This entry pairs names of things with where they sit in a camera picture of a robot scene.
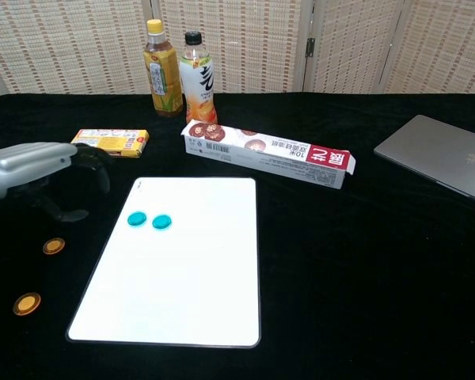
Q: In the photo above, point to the silver closed laptop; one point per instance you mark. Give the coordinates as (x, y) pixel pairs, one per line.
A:
(439, 154)

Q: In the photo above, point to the black velvet tablecloth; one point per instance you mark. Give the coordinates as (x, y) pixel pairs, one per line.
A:
(340, 257)

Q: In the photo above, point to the cyan disc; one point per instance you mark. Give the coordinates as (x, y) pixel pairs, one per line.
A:
(136, 219)
(162, 222)

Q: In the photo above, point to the yellow cap tea bottle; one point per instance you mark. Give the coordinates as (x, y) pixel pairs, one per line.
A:
(162, 79)

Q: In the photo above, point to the yellow cardboard box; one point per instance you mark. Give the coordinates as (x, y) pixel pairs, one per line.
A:
(111, 142)

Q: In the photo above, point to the orange disc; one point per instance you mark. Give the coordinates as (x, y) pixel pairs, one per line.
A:
(26, 303)
(54, 245)

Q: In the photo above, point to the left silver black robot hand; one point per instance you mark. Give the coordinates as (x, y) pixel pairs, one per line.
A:
(20, 166)

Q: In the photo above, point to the woven folding screen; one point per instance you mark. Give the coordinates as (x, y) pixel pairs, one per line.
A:
(253, 43)

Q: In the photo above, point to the long white red carton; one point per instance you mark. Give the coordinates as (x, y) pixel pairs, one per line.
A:
(261, 154)

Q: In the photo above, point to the white magnetic board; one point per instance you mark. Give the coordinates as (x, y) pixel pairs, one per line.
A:
(182, 277)

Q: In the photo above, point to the black cap orange drink bottle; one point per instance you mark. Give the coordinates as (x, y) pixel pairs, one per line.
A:
(200, 87)

